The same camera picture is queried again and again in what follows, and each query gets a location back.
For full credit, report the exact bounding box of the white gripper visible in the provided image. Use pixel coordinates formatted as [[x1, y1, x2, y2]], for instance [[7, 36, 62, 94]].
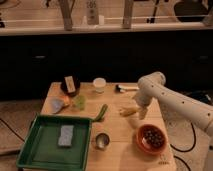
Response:
[[133, 92, 152, 120]]

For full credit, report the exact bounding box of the yellow toy banana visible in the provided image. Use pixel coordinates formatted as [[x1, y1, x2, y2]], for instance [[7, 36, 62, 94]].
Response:
[[119, 107, 139, 117]]

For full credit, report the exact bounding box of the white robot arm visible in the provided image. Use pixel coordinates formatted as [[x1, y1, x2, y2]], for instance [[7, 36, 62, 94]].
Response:
[[134, 72, 213, 137]]

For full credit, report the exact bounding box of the small metal cup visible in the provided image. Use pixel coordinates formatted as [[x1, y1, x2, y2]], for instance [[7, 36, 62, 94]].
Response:
[[95, 133, 110, 150]]

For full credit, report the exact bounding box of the white plastic cup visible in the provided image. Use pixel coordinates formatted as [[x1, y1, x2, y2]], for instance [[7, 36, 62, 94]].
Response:
[[93, 77, 106, 93]]

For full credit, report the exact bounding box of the orange bowl with berries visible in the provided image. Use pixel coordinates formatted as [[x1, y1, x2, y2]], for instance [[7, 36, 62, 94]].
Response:
[[136, 124, 167, 155]]

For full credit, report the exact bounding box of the black white brush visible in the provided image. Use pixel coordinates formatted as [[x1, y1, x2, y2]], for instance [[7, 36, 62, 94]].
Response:
[[115, 84, 139, 93]]

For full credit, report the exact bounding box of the green toy lettuce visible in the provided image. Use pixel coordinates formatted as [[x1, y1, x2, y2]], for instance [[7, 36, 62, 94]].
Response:
[[73, 95, 86, 110]]

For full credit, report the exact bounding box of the dark bowl with block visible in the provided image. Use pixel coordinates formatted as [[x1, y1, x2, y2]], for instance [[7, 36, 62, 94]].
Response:
[[60, 76, 80, 97]]

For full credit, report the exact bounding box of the orange toy fruit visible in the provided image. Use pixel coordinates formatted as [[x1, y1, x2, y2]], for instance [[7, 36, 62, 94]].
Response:
[[61, 96, 71, 107]]

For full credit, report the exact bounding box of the blue sponge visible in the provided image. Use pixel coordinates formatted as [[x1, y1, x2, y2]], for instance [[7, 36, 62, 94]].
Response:
[[58, 125, 74, 147]]

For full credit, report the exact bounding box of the blue grey toy piece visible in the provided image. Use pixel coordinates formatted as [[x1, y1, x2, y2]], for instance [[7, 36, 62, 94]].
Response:
[[50, 99, 64, 114]]

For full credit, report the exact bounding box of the green plastic tray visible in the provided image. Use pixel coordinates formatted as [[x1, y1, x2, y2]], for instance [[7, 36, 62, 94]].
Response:
[[15, 114, 93, 171]]

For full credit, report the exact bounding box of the black power cable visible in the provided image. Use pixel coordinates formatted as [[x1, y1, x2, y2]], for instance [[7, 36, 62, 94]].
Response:
[[169, 122, 198, 171]]

